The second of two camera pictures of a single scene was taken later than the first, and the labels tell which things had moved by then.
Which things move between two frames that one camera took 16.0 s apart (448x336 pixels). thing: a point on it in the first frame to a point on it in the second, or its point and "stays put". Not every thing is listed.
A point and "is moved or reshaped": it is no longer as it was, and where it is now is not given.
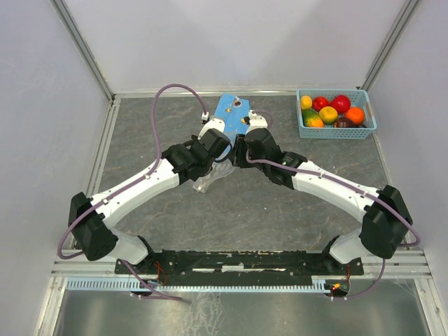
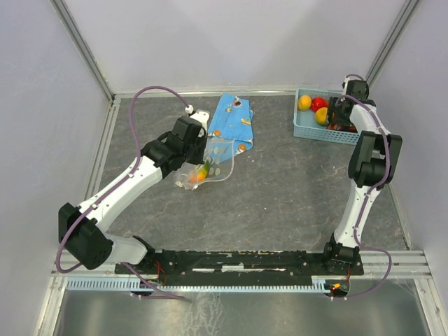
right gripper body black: [241, 157] to [338, 117]
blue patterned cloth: [231, 109] stays put
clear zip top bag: [220, 169] is moved or reshaped
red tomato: [319, 102] stays put
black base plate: [241, 264] stays put
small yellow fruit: [306, 102] stays put
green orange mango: [311, 119] is moved or reshaped
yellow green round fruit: [328, 115] stays put
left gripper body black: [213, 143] to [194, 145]
